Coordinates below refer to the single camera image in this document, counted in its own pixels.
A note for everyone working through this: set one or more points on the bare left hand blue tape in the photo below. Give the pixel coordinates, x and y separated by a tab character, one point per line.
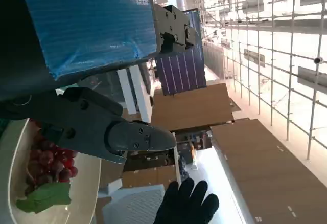
89	24

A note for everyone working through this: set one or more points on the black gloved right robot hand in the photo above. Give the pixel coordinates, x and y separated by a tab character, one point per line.
186	203

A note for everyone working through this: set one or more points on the red toy grape bunch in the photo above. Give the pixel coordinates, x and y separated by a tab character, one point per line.
48	162

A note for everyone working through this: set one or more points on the white plate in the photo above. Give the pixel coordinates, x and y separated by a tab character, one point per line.
84	183

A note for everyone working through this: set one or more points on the white mesh-front cabinet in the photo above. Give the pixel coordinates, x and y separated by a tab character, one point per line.
132	206

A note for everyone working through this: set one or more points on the brown partition panel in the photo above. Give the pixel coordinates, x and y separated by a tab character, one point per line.
194	106
268	178

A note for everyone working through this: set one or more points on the large purple display screen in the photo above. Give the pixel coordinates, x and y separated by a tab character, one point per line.
184	73

